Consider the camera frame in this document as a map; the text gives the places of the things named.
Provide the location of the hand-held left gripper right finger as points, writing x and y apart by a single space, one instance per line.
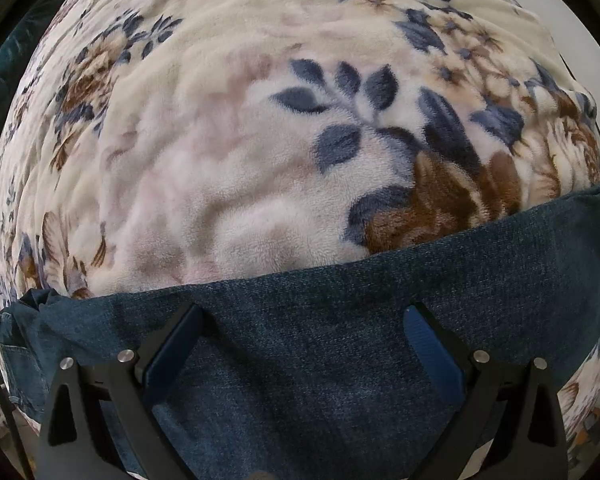
432 355

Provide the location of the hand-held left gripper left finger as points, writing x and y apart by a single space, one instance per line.
172 355

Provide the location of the dark blue denim pants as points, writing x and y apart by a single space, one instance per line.
305 360

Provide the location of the floral fleece blanket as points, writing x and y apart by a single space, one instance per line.
220 135

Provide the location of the teal folded duvet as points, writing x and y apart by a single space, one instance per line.
0 75

